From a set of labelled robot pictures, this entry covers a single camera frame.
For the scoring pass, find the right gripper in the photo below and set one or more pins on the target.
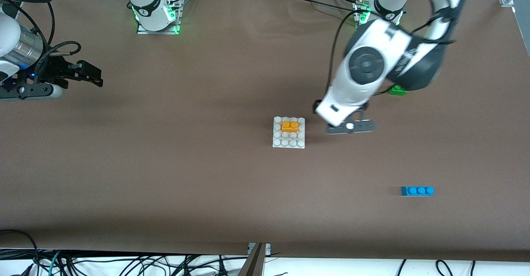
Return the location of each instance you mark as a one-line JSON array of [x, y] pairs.
[[54, 70]]

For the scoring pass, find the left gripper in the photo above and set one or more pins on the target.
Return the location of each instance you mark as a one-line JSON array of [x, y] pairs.
[[316, 104]]

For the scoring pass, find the yellow two-stud block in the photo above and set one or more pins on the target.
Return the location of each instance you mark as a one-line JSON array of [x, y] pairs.
[[290, 126]]

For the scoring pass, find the white studded base plate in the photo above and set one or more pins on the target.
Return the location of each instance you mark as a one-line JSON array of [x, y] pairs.
[[290, 141]]

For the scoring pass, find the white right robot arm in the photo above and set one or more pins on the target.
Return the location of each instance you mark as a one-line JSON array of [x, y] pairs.
[[145, 3]]

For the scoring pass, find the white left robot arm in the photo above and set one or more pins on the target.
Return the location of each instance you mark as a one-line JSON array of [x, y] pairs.
[[366, 65]]

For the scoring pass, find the green two-stud block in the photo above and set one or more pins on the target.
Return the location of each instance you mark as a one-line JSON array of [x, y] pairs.
[[398, 90]]

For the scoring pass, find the blue three-stud block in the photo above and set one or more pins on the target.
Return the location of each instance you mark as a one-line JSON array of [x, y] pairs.
[[417, 191]]

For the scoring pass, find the brown table cover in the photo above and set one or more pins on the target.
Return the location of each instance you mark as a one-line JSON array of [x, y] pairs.
[[124, 185]]

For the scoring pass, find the silver metal table bracket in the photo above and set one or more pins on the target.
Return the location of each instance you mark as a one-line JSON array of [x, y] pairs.
[[268, 249]]

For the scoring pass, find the dark metal support post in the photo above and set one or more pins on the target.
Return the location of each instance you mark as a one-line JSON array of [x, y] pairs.
[[252, 265]]

